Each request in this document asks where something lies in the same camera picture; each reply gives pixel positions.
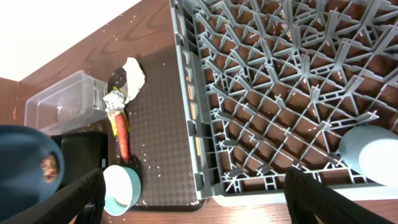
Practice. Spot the brown food scrap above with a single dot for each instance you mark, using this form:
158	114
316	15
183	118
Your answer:
50	168

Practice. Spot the clear plastic bin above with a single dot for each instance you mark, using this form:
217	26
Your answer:
72	103

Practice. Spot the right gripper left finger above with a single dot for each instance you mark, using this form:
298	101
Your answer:
81	201

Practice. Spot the orange carrot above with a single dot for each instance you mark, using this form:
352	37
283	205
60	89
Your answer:
123	135

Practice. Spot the foil snack wrapper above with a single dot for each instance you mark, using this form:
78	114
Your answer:
114	102

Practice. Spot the dark brown serving tray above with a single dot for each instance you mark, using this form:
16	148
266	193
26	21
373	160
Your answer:
159	146

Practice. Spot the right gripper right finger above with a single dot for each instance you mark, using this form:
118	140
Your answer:
309	201

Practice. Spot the light blue rice bowl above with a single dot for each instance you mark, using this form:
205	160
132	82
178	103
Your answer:
123	189

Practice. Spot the crumpled white napkin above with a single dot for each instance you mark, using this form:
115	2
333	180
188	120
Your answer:
135	79

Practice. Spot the black plastic bin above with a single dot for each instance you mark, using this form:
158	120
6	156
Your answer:
82	152

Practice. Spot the small blue cup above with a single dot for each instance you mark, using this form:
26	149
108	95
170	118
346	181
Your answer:
372	152

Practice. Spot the grey dishwasher rack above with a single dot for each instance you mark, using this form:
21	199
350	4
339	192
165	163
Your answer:
270	85

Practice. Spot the dark blue plate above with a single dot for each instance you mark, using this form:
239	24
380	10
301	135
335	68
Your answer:
23	182

